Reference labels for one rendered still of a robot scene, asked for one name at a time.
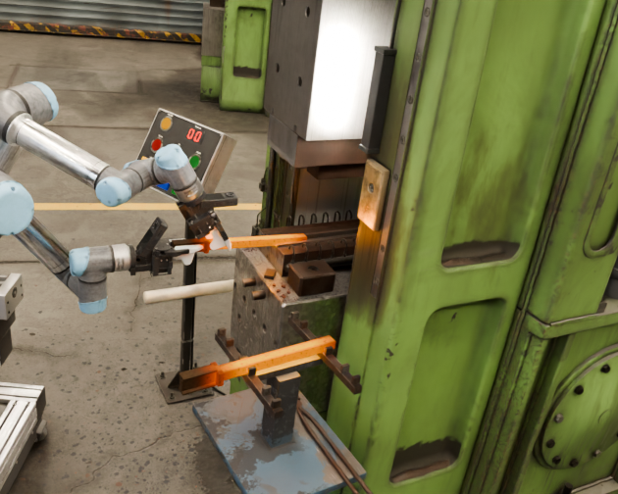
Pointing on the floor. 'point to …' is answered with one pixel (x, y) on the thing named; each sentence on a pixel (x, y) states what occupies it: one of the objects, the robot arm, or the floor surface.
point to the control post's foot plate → (170, 381)
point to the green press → (235, 54)
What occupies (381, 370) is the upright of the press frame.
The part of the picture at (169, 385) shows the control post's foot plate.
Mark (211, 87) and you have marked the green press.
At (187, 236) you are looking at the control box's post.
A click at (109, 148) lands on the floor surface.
